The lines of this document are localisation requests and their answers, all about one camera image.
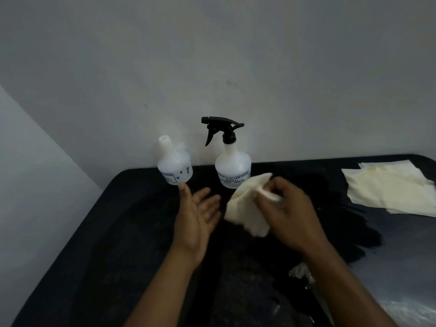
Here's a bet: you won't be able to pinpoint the person's right hand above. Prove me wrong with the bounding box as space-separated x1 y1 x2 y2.
252 176 329 261

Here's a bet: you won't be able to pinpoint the person's left hand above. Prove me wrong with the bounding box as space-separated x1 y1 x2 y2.
172 182 222 269

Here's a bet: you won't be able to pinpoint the white paper wipe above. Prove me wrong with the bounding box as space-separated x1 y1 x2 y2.
223 172 283 238

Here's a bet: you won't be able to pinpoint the white plastic spray bottle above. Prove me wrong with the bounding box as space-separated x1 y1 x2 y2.
157 135 194 185
214 141 252 190

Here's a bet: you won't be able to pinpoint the person's right forearm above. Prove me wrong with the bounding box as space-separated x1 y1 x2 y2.
301 240 399 327

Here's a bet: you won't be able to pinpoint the person's left forearm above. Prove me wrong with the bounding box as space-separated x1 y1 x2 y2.
124 241 205 327

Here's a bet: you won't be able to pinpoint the stained cream paper wipe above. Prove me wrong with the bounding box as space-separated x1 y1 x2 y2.
342 163 436 218

